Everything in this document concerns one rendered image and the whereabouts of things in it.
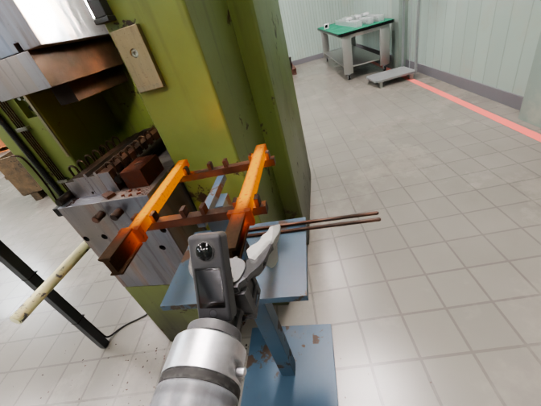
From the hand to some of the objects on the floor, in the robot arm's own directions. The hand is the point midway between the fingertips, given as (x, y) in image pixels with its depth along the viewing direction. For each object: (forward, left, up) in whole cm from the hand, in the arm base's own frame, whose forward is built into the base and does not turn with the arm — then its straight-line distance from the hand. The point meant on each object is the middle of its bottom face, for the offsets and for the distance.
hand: (237, 226), depth 49 cm
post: (+46, +116, -99) cm, 160 cm away
